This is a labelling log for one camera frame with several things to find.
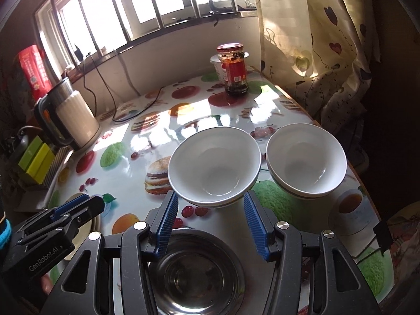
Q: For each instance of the grey rounded device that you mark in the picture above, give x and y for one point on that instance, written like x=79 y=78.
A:
x=23 y=141

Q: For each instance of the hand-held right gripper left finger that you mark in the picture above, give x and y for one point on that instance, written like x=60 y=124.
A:
x=167 y=223

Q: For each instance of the glass jar with red label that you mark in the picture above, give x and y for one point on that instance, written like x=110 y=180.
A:
x=234 y=72

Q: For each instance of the white plastic cup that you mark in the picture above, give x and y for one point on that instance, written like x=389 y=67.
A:
x=217 y=69

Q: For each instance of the black white striped box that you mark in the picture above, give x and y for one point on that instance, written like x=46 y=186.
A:
x=57 y=164

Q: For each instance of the stainless steel bowl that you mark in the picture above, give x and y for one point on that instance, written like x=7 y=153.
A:
x=200 y=275

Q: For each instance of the cream curtain with heart print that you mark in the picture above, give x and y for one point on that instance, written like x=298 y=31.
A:
x=328 y=55

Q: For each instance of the fruit print tablecloth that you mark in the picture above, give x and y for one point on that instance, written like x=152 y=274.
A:
x=131 y=170

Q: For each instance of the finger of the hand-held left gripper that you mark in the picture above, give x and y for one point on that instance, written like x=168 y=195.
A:
x=88 y=211
x=70 y=205

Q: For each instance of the black binder clip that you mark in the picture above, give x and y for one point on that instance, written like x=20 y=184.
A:
x=382 y=233

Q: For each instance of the small white striped bowl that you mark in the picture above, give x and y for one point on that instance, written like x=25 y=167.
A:
x=305 y=157

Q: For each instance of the large white striped bowl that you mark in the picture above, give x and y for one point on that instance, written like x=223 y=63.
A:
x=213 y=160

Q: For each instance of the red printed box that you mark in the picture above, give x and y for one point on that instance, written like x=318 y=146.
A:
x=34 y=72

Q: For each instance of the cream electric kettle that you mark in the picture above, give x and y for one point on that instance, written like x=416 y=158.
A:
x=75 y=118

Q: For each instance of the black hook-shaped object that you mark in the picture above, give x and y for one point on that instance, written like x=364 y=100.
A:
x=215 y=10

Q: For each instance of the patterned cloth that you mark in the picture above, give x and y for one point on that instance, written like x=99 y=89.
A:
x=405 y=236

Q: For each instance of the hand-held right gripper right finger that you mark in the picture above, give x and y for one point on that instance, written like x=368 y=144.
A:
x=257 y=226

